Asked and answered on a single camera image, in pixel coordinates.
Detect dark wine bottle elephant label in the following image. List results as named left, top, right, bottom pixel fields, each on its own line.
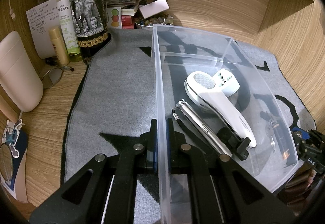
left=70, top=0, right=111, bottom=64

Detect blue cartoon sticker card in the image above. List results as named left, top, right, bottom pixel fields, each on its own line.
left=1, top=119, right=28, bottom=203

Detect eyeglasses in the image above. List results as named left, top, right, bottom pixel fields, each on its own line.
left=39, top=65, right=74, bottom=89

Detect stack of books and papers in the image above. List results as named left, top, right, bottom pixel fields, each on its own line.
left=105, top=0, right=140, bottom=16

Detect white handheld massager device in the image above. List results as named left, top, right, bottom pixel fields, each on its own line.
left=184, top=71, right=257, bottom=148

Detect green white spray bottle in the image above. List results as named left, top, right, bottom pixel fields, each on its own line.
left=57, top=0, right=81, bottom=62

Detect grey mat with black letters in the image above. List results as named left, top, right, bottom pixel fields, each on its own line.
left=61, top=27, right=317, bottom=224

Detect clear plastic storage box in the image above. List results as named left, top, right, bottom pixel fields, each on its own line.
left=153, top=25, right=299, bottom=223

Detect white handwritten paper note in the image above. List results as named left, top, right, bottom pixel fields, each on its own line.
left=26, top=0, right=60, bottom=59

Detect small white pink box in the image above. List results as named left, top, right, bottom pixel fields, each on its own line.
left=139, top=0, right=170, bottom=19

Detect yellow lip balm tube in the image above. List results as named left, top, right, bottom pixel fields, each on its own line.
left=49, top=26, right=69, bottom=65

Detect bowl of small stones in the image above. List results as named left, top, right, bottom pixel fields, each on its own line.
left=134, top=15, right=173, bottom=29

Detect white oval device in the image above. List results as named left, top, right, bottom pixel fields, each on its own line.
left=213, top=69, right=240, bottom=97

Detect beige rounded container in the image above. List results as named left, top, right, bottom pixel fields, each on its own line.
left=1, top=31, right=43, bottom=112

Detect black clamp piece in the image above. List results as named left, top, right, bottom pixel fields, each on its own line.
left=217, top=127, right=251, bottom=161

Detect fruit picture card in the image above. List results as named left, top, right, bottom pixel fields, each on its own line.
left=106, top=7, right=122, bottom=29

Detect silver metal clip tool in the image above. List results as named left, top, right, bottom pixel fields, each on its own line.
left=175, top=99, right=232, bottom=159

